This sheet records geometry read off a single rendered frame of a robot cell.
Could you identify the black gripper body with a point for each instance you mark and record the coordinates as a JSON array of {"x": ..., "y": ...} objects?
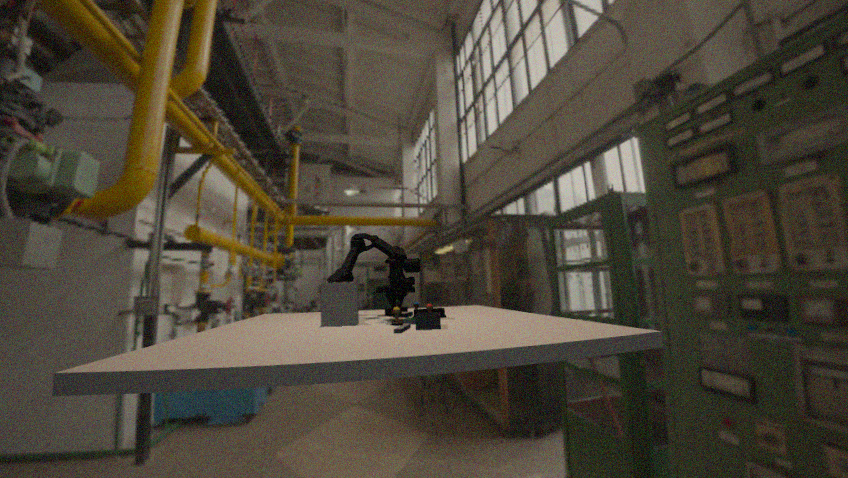
[{"x": 389, "y": 289}]

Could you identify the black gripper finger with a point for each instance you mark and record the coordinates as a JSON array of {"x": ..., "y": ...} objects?
[
  {"x": 392, "y": 299},
  {"x": 400, "y": 297}
]

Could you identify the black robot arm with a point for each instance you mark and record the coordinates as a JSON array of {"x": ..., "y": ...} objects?
[{"x": 397, "y": 260}]

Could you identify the yellow rubber stamp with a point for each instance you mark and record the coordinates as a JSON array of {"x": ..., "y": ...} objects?
[{"x": 396, "y": 321}]

